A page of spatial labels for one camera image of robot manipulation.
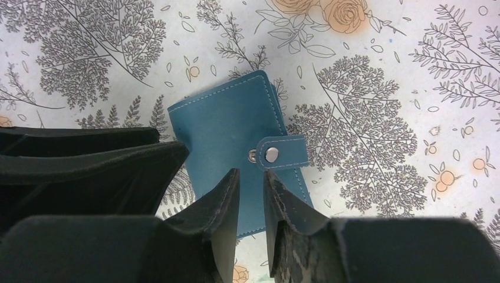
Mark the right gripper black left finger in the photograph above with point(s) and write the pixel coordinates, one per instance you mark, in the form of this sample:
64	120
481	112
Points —
195	245

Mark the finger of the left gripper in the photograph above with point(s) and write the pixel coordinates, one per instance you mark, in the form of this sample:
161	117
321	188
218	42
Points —
129	181
31	142

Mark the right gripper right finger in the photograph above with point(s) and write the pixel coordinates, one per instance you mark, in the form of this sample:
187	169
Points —
305	246

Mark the blue leather card holder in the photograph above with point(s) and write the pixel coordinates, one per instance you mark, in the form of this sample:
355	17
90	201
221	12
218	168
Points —
239	125

